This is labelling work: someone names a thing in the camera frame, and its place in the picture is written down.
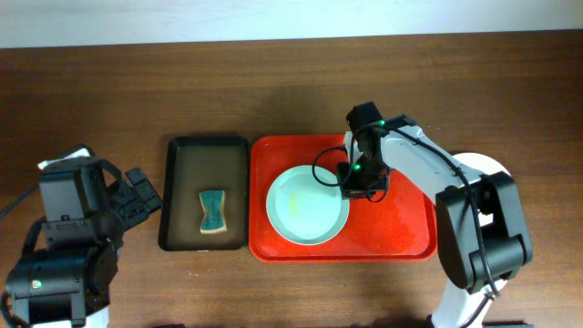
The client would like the light green plate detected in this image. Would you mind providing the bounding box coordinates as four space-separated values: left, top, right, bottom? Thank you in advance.
265 165 350 246

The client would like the red plastic tray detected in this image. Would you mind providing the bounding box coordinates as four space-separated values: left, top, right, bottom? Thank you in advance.
248 134 437 263

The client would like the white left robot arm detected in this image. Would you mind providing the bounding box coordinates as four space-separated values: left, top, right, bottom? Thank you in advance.
1 164 161 327

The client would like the black rectangular tray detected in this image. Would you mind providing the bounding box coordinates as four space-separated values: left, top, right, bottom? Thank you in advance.
159 136 250 251

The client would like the white plate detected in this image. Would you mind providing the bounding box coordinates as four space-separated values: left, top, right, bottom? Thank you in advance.
454 152 509 175

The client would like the green and yellow sponge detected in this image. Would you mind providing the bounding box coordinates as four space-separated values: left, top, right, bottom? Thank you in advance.
199 190 227 234

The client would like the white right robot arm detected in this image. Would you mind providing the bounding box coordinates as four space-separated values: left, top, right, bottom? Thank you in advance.
338 115 533 327

